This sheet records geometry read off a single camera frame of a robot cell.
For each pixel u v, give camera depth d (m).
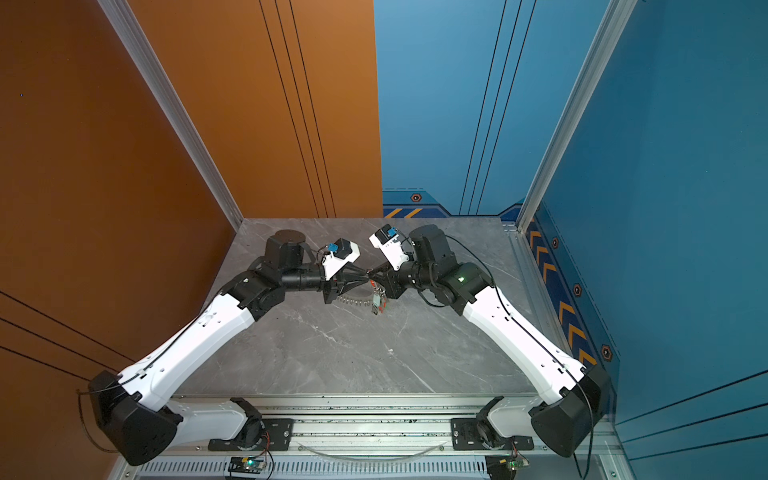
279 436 0.74
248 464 0.71
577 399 0.38
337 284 0.60
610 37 0.72
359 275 0.67
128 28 0.71
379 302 0.75
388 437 0.75
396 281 0.61
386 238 0.59
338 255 0.57
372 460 0.70
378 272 0.66
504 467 0.70
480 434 0.65
